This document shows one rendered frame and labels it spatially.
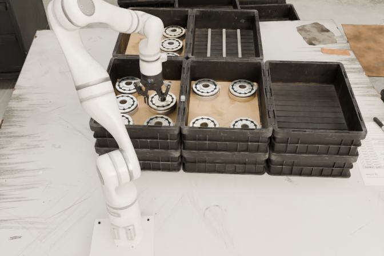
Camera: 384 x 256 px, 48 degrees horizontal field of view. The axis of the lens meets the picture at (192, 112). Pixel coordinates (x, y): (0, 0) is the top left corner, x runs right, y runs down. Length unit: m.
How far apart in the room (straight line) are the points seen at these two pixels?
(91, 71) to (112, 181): 0.28
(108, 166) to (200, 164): 0.49
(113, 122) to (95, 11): 0.28
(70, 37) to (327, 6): 3.28
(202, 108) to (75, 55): 0.63
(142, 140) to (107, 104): 0.37
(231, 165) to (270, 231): 0.26
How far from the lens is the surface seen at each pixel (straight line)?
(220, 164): 1.52
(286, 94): 1.71
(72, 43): 1.16
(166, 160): 1.51
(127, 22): 1.27
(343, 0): 4.35
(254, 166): 1.51
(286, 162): 1.52
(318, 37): 2.32
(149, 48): 1.39
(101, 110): 1.11
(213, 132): 1.38
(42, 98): 1.97
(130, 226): 1.27
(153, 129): 1.39
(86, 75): 1.11
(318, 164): 1.55
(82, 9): 1.11
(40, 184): 1.62
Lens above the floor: 1.89
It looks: 42 degrees down
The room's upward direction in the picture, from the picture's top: straight up
